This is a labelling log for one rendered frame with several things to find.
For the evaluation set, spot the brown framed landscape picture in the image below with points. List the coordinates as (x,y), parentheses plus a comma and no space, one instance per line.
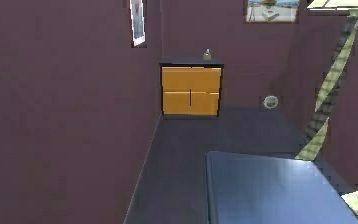
(272,10)

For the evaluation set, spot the orange cupboard with black frame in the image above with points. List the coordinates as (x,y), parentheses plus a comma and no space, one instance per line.
(191,87)

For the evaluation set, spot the white framed wall picture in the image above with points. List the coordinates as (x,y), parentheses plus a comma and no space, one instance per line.
(137,20)

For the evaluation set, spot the small grey bottle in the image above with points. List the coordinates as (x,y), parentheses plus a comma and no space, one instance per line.
(207,55)

